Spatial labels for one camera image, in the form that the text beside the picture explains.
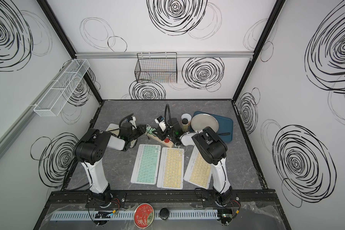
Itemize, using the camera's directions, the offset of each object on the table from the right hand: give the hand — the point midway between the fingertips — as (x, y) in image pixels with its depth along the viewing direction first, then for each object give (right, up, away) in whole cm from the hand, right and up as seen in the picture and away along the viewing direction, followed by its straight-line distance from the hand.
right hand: (155, 130), depth 94 cm
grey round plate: (+32, +5, +12) cm, 34 cm away
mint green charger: (-3, +1, -3) cm, 4 cm away
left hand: (-6, +2, +6) cm, 9 cm away
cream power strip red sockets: (+8, -7, 0) cm, 11 cm away
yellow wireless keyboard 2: (+28, -22, -11) cm, 37 cm away
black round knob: (+9, -32, -32) cm, 46 cm away
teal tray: (+51, +2, +10) cm, 52 cm away
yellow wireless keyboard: (+11, -23, -11) cm, 28 cm away
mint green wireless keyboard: (-4, -22, -9) cm, 24 cm away
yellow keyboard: (-30, 0, +8) cm, 31 cm away
